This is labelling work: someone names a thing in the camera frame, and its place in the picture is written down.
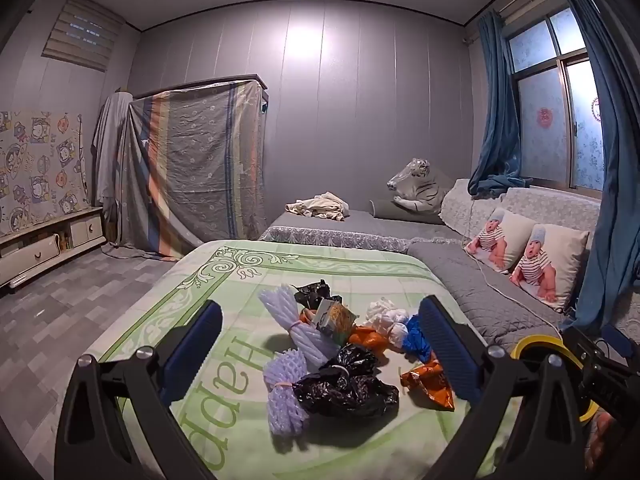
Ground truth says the large black plastic bag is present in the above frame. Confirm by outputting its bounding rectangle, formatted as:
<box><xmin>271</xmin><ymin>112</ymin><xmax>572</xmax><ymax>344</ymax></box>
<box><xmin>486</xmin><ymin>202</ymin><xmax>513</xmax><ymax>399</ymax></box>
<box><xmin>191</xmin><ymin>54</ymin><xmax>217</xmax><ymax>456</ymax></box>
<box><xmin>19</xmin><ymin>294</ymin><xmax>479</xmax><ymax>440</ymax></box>
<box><xmin>292</xmin><ymin>344</ymin><xmax>400</xmax><ymax>418</ymax></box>

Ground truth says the orange snack wrapper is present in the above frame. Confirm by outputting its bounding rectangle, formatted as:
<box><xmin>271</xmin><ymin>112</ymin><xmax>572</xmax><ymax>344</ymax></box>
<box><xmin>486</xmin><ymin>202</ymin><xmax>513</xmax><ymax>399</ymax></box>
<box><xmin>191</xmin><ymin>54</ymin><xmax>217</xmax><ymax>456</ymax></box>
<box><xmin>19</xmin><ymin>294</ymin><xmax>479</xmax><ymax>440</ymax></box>
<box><xmin>399</xmin><ymin>357</ymin><xmax>457</xmax><ymax>411</ymax></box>

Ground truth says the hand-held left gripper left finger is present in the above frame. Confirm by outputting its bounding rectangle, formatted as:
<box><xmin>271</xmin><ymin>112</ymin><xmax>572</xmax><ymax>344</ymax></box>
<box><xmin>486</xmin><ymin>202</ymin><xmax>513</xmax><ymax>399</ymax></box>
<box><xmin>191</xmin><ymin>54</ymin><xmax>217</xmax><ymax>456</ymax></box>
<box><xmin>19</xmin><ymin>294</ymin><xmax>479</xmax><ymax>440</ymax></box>
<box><xmin>55</xmin><ymin>300</ymin><xmax>223</xmax><ymax>480</ymax></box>

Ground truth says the person's right hand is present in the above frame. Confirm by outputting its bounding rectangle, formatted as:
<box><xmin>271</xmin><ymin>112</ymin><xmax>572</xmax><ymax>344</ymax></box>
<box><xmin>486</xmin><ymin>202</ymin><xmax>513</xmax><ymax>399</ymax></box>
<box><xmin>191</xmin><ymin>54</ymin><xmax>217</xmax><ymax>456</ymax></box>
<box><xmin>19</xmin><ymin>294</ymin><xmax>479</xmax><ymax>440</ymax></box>
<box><xmin>585</xmin><ymin>402</ymin><xmax>618</xmax><ymax>471</ymax></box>

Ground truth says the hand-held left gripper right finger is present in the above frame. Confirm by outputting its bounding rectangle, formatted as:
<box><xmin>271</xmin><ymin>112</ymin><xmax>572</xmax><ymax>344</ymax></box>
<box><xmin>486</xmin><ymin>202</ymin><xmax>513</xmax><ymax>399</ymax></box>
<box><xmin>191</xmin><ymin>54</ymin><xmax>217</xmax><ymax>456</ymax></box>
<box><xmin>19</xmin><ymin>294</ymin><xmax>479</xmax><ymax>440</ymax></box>
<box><xmin>417</xmin><ymin>295</ymin><xmax>588</xmax><ymax>480</ymax></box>

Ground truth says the frosted glass window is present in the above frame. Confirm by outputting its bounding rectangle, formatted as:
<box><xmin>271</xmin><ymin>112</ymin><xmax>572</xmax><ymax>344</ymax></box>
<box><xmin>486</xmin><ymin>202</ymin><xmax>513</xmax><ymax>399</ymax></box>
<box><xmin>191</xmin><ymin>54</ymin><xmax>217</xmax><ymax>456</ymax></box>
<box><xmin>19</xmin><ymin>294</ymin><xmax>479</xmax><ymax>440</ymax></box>
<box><xmin>505</xmin><ymin>7</ymin><xmax>608</xmax><ymax>193</ymax></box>

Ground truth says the white tiger plush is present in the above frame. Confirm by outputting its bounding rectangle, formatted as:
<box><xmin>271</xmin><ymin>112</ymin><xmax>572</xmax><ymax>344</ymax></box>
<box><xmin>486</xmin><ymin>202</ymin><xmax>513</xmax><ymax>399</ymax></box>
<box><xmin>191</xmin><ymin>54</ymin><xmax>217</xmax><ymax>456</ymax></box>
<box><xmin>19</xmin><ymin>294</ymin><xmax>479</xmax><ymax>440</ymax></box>
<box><xmin>387</xmin><ymin>158</ymin><xmax>453</xmax><ymax>213</ymax></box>

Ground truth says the blue plastic bag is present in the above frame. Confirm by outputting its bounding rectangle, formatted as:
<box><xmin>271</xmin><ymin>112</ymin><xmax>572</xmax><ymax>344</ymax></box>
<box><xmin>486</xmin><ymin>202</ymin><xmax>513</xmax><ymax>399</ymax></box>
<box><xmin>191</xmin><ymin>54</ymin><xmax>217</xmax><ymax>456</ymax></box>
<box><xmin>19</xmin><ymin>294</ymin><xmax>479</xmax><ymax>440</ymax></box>
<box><xmin>401</xmin><ymin>316</ymin><xmax>436</xmax><ymax>363</ymax></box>

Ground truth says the striped window blind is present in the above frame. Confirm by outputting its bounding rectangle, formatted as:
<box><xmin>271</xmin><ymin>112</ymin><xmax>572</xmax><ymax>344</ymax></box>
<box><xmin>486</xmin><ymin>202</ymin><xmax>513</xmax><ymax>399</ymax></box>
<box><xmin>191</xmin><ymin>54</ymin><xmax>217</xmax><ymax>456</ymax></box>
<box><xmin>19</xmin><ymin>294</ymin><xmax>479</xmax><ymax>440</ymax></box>
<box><xmin>41</xmin><ymin>0</ymin><xmax>126</xmax><ymax>73</ymax></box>

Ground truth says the striped cloth over wardrobe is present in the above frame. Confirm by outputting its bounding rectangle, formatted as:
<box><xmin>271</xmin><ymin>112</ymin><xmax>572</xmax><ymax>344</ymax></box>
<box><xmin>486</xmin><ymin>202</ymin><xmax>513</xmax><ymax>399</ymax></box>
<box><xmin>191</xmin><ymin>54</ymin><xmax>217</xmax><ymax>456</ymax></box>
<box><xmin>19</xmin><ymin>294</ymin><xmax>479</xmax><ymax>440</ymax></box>
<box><xmin>117</xmin><ymin>76</ymin><xmax>268</xmax><ymax>261</ymax></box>

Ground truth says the baby print pillow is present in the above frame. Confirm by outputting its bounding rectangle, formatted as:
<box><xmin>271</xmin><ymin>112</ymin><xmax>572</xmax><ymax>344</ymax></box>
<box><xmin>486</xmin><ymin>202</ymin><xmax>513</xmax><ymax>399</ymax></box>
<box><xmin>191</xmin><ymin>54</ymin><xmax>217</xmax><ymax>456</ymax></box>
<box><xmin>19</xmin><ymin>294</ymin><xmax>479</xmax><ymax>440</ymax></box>
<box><xmin>465</xmin><ymin>207</ymin><xmax>538</xmax><ymax>273</ymax></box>
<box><xmin>509</xmin><ymin>223</ymin><xmax>591</xmax><ymax>313</ymax></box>

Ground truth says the white tissue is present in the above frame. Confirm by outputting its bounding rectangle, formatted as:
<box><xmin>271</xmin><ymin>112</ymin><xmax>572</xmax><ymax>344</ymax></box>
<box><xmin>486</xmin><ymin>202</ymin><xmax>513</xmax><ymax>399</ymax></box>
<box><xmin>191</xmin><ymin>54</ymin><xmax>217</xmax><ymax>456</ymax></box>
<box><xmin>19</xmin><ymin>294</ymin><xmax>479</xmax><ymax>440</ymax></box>
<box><xmin>380</xmin><ymin>310</ymin><xmax>411</xmax><ymax>350</ymax></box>

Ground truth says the grey hanging cloth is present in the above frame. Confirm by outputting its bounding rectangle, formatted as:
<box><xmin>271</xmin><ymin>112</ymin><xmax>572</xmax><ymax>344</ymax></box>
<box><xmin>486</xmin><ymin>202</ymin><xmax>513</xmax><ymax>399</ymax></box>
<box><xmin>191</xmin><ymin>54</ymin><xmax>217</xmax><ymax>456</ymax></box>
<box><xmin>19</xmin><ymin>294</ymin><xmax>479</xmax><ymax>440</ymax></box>
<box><xmin>91</xmin><ymin>91</ymin><xmax>133</xmax><ymax>248</ymax></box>

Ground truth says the cartoon print wall cloth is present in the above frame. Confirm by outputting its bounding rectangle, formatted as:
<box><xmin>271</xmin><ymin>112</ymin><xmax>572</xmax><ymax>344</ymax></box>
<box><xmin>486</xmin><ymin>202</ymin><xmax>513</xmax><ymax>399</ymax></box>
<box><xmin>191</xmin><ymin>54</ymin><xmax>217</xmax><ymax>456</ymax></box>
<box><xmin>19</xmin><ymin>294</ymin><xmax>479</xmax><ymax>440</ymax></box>
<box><xmin>0</xmin><ymin>110</ymin><xmax>91</xmax><ymax>238</ymax></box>

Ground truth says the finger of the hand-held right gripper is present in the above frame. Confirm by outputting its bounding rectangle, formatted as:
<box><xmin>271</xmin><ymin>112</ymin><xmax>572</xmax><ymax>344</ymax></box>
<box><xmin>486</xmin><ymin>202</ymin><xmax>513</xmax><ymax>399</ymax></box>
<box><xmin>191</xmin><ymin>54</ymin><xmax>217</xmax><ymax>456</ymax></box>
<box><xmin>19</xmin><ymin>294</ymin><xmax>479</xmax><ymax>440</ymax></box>
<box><xmin>561</xmin><ymin>325</ymin><xmax>633</xmax><ymax>376</ymax></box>

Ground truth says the grey quilted sofa mat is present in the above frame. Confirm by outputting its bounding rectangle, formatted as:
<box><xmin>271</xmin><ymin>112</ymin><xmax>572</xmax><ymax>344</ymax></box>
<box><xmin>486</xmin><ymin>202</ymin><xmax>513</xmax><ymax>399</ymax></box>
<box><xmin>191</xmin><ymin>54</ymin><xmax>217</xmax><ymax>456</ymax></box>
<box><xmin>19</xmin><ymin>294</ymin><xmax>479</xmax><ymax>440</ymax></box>
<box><xmin>407</xmin><ymin>240</ymin><xmax>573</xmax><ymax>356</ymax></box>

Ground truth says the pile of beige clothes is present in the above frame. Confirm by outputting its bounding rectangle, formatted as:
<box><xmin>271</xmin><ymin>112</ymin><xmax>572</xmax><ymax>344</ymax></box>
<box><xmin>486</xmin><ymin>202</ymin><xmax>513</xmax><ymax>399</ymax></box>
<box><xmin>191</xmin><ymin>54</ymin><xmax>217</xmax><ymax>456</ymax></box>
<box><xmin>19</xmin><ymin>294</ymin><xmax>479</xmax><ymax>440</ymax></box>
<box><xmin>285</xmin><ymin>191</ymin><xmax>350</xmax><ymax>222</ymax></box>

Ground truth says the yellow trash bin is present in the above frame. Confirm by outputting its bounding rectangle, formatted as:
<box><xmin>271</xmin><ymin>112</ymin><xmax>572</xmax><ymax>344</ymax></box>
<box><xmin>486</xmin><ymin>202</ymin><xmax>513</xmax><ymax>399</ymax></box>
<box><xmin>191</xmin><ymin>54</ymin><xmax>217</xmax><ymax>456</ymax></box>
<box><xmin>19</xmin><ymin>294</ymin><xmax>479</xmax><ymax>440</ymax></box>
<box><xmin>510</xmin><ymin>334</ymin><xmax>601</xmax><ymax>426</ymax></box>

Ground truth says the low white cabinet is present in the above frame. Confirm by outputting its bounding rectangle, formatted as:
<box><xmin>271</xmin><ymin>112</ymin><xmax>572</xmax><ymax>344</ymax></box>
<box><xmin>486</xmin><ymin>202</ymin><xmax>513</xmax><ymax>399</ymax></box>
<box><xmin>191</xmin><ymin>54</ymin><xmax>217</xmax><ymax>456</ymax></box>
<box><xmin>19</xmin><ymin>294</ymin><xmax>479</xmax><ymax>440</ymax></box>
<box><xmin>0</xmin><ymin>205</ymin><xmax>107</xmax><ymax>291</ymax></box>

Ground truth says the grey lace sofa cover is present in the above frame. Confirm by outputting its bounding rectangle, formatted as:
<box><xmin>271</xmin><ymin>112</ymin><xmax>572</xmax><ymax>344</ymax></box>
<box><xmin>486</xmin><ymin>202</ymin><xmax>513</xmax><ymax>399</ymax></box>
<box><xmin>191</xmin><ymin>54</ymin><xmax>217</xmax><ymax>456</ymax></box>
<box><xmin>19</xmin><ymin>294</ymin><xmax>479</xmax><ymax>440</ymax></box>
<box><xmin>440</xmin><ymin>178</ymin><xmax>603</xmax><ymax>261</ymax></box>

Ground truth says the white cable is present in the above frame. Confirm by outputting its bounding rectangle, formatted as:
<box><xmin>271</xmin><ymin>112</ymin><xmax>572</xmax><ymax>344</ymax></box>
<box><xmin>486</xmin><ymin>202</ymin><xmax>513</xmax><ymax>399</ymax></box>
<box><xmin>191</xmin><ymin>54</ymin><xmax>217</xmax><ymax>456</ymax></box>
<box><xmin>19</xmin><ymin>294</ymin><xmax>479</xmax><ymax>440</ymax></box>
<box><xmin>470</xmin><ymin>252</ymin><xmax>566</xmax><ymax>333</ymax></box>

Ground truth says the small black plastic bag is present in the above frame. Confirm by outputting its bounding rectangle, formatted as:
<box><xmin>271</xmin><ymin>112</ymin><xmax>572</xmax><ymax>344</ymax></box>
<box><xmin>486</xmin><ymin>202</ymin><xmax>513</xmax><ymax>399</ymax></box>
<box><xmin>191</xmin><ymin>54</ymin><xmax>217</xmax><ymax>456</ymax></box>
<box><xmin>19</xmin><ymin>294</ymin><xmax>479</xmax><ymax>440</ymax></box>
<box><xmin>292</xmin><ymin>281</ymin><xmax>343</xmax><ymax>311</ymax></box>

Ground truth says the purple foam net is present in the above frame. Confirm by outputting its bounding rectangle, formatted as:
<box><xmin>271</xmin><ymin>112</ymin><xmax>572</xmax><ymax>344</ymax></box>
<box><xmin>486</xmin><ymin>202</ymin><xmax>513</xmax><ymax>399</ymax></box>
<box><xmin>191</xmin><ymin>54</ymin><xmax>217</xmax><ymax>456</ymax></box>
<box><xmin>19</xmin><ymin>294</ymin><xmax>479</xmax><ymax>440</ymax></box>
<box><xmin>263</xmin><ymin>347</ymin><xmax>321</xmax><ymax>436</ymax></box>
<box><xmin>258</xmin><ymin>283</ymin><xmax>346</xmax><ymax>376</ymax></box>

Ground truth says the grey bolster pillow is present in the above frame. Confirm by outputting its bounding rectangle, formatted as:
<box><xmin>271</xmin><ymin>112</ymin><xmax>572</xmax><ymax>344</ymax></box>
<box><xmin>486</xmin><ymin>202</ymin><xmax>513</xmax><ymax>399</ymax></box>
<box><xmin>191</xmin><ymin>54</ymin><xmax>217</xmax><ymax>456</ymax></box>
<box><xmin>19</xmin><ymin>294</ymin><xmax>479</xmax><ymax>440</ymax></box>
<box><xmin>370</xmin><ymin>199</ymin><xmax>446</xmax><ymax>226</ymax></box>

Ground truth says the white frilly paper wad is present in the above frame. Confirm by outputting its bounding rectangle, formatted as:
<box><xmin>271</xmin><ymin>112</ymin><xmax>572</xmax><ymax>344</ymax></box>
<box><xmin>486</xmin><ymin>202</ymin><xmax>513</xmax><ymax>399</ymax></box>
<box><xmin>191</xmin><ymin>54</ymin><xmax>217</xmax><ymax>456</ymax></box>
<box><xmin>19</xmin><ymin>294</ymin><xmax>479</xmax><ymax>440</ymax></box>
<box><xmin>364</xmin><ymin>297</ymin><xmax>401</xmax><ymax>326</ymax></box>

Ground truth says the green snack packet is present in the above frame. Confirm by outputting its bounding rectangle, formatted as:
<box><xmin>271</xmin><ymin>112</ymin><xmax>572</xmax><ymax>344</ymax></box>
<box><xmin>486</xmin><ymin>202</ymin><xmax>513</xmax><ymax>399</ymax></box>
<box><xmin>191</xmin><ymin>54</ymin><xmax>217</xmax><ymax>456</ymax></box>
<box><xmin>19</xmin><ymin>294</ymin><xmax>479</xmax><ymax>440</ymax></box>
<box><xmin>312</xmin><ymin>299</ymin><xmax>358</xmax><ymax>346</ymax></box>

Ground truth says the blue curtain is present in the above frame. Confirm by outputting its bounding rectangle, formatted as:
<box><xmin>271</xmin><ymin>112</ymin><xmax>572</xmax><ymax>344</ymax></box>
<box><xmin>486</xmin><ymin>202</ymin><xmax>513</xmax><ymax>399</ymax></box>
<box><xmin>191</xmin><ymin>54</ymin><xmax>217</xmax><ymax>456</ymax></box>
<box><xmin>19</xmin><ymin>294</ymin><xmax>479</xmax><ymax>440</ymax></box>
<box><xmin>547</xmin><ymin>0</ymin><xmax>640</xmax><ymax>318</ymax></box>
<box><xmin>467</xmin><ymin>10</ymin><xmax>533</xmax><ymax>198</ymax></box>

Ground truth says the grey bed cover lace edge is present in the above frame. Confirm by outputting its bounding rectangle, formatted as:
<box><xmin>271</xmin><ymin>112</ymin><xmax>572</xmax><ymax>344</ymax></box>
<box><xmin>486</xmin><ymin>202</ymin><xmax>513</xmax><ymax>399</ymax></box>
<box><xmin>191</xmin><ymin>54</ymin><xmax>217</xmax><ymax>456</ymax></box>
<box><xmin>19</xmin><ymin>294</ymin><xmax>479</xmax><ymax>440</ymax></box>
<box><xmin>257</xmin><ymin>208</ymin><xmax>468</xmax><ymax>255</ymax></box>

